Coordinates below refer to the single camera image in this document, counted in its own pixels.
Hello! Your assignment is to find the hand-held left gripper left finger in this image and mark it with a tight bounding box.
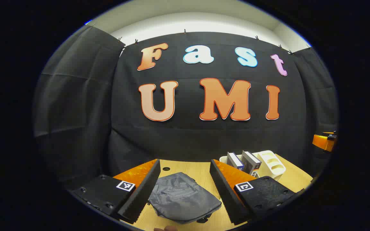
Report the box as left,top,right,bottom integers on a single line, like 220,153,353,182
71,159,161,224

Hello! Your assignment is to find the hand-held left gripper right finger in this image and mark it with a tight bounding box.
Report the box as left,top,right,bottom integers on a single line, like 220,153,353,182
209,159,304,226

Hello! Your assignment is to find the grey portrait cover book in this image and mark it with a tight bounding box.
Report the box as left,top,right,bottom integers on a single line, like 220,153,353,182
241,150,262,177

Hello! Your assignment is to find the black backdrop cloth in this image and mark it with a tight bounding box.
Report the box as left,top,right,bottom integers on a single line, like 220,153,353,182
32,26,339,190

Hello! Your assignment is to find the white bookshelf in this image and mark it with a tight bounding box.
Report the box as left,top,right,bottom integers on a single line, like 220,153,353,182
220,150,286,182

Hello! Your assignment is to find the blue cover book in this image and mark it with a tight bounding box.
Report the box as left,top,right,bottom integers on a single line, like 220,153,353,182
227,152,245,171

